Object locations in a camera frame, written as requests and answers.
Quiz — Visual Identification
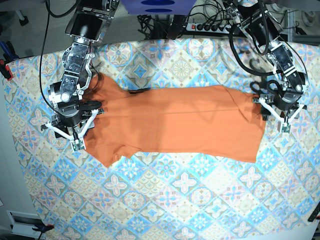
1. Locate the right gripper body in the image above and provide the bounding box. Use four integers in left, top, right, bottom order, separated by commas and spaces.
53, 100, 100, 133

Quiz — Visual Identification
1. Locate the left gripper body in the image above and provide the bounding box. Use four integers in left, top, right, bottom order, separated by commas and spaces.
272, 92, 302, 117

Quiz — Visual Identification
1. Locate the orange T-shirt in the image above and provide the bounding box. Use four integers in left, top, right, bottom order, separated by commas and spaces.
84, 75, 266, 167

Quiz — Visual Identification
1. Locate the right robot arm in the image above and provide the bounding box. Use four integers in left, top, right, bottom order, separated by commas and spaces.
48, 0, 119, 133

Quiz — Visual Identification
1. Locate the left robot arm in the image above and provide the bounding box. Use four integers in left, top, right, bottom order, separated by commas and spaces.
223, 0, 309, 124

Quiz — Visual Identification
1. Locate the red clamp left edge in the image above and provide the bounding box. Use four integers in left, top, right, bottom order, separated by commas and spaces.
0, 59, 13, 81

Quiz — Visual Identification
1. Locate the white power strip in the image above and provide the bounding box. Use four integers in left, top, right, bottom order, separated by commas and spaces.
184, 23, 231, 34

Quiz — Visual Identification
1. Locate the patterned tile tablecloth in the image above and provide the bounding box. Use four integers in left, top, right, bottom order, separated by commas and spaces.
2, 43, 320, 240

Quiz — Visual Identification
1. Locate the black clamp right edge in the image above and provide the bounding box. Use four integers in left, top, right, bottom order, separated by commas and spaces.
307, 205, 320, 222

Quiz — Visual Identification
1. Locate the blue clamp bottom left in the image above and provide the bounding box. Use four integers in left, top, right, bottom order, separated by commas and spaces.
32, 224, 55, 234

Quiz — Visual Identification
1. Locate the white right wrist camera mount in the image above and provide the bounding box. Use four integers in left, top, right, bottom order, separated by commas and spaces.
40, 110, 100, 152

